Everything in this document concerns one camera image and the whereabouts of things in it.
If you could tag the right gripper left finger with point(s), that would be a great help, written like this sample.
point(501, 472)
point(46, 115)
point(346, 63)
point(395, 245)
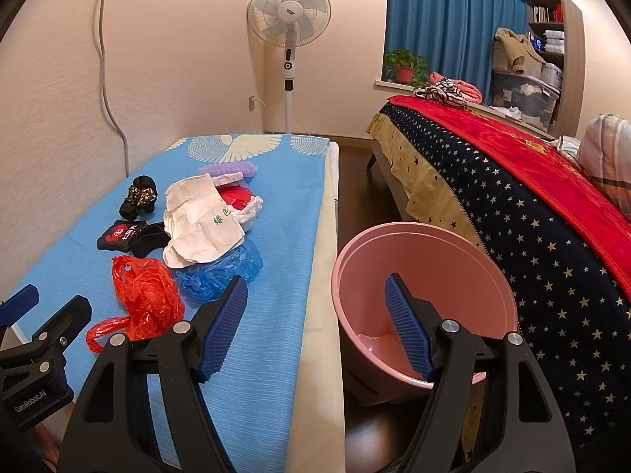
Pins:
point(111, 428)

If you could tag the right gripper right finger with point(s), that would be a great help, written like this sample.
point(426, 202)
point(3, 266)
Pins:
point(520, 429)

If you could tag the red plastic bag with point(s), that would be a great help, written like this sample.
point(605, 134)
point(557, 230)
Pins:
point(150, 297)

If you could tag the blue plastic bag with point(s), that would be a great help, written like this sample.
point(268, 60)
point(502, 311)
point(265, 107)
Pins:
point(206, 282)

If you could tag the black red snack wrapper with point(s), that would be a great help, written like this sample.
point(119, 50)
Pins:
point(120, 235)

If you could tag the white paper bag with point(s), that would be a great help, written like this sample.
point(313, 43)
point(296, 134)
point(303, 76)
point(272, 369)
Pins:
point(199, 223)

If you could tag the black gold scrunchie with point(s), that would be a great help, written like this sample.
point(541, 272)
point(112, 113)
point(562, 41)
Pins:
point(141, 198)

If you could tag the white sock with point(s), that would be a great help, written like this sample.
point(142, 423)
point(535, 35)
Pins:
point(247, 216)

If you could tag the red package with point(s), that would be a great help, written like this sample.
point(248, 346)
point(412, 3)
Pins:
point(236, 196)

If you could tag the purple foam net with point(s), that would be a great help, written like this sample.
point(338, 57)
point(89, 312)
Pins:
point(247, 168)

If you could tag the starry navy bed blanket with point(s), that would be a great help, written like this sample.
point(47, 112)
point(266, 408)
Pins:
point(574, 315)

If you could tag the red bed blanket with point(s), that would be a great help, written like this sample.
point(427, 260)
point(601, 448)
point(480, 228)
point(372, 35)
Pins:
point(544, 171)

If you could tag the plaid pillow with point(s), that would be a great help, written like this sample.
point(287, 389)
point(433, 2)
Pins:
point(604, 155)

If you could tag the clear plastic storage box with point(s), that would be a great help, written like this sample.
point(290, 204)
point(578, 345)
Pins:
point(535, 99)

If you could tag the pink cloth on sill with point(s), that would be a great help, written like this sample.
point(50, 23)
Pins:
point(468, 91)

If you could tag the zebra striped cloth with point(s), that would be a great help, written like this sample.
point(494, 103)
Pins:
point(444, 95)

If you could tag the potted green plant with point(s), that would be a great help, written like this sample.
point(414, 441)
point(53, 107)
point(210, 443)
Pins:
point(402, 66)

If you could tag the beige jacket on box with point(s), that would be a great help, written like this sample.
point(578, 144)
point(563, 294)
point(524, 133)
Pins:
point(514, 53)

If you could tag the wooden bookshelf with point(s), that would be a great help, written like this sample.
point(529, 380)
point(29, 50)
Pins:
point(546, 26)

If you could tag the blue window curtain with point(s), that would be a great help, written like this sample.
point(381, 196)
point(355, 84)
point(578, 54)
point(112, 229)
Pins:
point(455, 37)

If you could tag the white standing fan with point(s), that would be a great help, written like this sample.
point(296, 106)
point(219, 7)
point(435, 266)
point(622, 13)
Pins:
point(288, 24)

